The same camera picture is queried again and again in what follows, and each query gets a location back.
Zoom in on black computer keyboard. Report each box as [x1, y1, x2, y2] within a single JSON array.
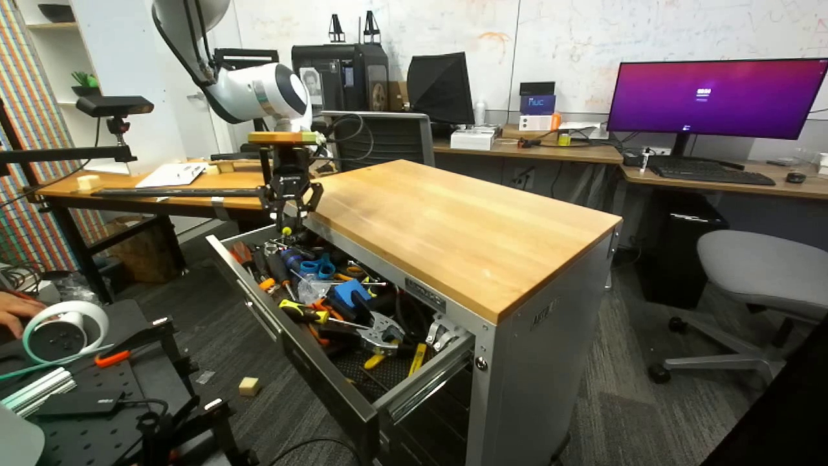
[[648, 159, 778, 189]]

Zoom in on white wall shelf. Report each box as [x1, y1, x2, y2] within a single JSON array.
[[14, 0, 107, 167]]

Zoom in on yellow handled pliers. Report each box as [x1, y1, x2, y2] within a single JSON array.
[[361, 342, 433, 378]]

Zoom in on stubby yellow black screwdriver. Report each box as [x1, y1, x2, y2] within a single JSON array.
[[275, 219, 305, 243]]

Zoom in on black angled monitor back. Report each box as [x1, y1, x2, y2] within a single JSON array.
[[403, 49, 478, 136]]

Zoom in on black machine box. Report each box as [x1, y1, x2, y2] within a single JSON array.
[[291, 41, 390, 115]]

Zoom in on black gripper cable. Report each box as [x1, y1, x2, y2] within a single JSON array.
[[292, 111, 374, 219]]

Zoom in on white paper booklet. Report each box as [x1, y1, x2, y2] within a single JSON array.
[[134, 160, 211, 191]]

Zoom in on black post stand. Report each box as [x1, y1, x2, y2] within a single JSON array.
[[147, 314, 200, 383]]

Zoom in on grey white handled pliers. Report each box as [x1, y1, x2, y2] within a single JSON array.
[[423, 316, 467, 354]]

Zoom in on orange handled small tool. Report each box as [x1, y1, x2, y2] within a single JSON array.
[[90, 347, 134, 374]]

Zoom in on small white box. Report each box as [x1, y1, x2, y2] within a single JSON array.
[[449, 125, 500, 156]]

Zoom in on small wooden block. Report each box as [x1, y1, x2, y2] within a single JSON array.
[[235, 374, 265, 401]]

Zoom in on multicoloured striped panel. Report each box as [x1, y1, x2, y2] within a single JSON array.
[[0, 8, 84, 277]]

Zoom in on brown cardboard box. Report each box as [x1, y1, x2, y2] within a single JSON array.
[[103, 216, 190, 291]]

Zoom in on white round spool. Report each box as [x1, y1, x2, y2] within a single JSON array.
[[22, 297, 113, 367]]

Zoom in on yellow black hand tool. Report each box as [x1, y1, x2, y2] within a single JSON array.
[[278, 297, 332, 329]]

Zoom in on small purple screen box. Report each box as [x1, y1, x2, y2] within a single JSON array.
[[518, 81, 560, 120]]

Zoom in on wooden table black legs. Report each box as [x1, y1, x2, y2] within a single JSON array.
[[32, 159, 271, 307]]

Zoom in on black mesh office chair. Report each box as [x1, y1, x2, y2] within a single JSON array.
[[318, 109, 438, 175]]

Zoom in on bare human hand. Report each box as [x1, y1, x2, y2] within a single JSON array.
[[0, 291, 48, 339]]

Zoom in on small green potted plant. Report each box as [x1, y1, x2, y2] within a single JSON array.
[[71, 71, 103, 98]]

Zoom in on purple screen computer monitor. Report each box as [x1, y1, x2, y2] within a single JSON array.
[[606, 55, 828, 164]]

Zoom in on wooden desk holding small boxes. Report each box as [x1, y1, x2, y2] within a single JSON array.
[[429, 138, 626, 209]]

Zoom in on black stereo camera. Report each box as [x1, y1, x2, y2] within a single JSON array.
[[213, 46, 282, 74], [76, 93, 155, 120]]

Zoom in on grey metal cabinet wooden top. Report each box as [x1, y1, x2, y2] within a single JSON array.
[[296, 156, 626, 466]]

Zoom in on grey fabric office chair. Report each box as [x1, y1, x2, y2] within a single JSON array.
[[645, 226, 828, 389]]

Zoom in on black floor cable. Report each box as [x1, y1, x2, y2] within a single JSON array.
[[265, 432, 370, 466]]

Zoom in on tan wooden wrist camera mount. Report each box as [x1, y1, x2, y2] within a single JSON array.
[[247, 131, 326, 147]]

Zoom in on wooden desk holding monitor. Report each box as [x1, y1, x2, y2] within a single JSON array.
[[619, 159, 828, 255]]

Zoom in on silver metal bar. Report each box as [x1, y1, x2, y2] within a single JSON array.
[[0, 366, 81, 423]]

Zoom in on black perforated breadboard table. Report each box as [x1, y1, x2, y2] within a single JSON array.
[[0, 296, 256, 466]]

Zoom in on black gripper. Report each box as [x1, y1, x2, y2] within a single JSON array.
[[258, 142, 308, 231]]

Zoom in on grey metal tool drawer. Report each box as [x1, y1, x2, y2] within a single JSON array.
[[205, 219, 478, 444]]

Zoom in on white rounded object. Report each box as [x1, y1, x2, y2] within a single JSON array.
[[0, 404, 48, 466]]

